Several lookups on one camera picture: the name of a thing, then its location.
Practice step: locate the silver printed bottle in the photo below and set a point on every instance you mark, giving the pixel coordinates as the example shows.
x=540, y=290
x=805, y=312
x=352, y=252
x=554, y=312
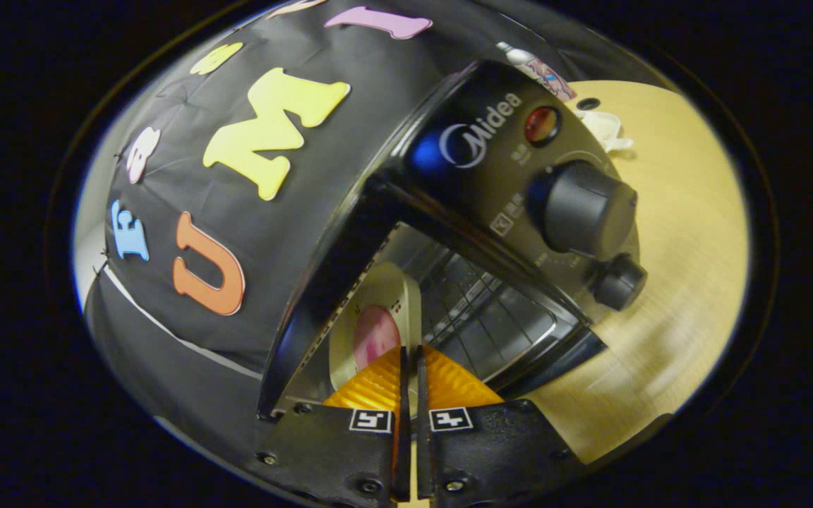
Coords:
x=544, y=74

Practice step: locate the pink round food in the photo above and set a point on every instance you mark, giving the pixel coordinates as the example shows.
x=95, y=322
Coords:
x=375, y=335

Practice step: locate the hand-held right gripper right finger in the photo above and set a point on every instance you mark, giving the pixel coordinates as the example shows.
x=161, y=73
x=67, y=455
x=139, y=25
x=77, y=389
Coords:
x=491, y=451

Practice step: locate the white divided snack tray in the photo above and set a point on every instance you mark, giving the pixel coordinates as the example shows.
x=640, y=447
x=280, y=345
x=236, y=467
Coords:
x=604, y=128

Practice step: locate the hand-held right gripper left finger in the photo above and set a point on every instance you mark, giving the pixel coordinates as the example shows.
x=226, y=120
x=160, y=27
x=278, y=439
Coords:
x=336, y=455

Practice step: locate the black electric oven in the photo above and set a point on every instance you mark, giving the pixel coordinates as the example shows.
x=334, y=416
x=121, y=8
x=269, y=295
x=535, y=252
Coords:
x=477, y=190

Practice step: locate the white square plate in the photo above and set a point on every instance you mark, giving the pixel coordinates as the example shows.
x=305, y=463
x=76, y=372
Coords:
x=385, y=289

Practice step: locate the small black round cap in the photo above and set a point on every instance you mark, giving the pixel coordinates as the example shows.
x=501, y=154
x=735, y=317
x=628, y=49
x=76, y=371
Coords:
x=588, y=104

